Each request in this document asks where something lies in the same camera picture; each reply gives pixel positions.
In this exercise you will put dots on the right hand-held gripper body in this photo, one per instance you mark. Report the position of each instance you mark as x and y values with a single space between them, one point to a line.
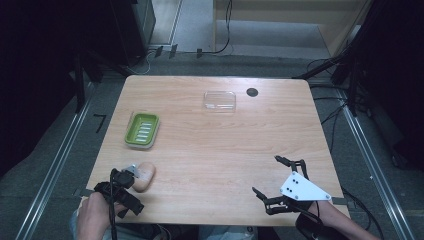
301 190

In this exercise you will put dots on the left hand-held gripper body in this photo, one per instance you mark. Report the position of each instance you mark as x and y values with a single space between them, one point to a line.
121 196

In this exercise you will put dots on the black round table grommet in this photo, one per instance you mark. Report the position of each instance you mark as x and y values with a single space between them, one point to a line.
252 92

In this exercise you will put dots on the clear plastic container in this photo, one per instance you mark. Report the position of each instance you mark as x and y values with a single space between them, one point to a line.
220 101

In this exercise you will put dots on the wooden cabinet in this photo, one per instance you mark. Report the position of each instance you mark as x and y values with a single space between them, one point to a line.
286 20

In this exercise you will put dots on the black computer tower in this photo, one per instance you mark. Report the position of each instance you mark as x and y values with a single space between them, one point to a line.
133 30

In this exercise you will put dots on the person's left hand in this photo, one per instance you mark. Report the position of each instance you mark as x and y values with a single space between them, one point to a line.
95 216

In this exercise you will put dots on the black metal stand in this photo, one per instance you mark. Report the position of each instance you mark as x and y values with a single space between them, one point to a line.
80 83
346 66

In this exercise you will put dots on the beige soap bar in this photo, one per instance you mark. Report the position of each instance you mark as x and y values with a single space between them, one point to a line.
145 178

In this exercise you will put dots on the green soap dish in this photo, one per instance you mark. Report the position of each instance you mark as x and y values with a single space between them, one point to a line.
142 130

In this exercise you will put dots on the metal floor rail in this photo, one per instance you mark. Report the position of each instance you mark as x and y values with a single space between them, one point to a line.
53 166
373 160

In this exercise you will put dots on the person's right hand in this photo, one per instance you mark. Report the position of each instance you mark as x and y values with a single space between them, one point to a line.
320 211

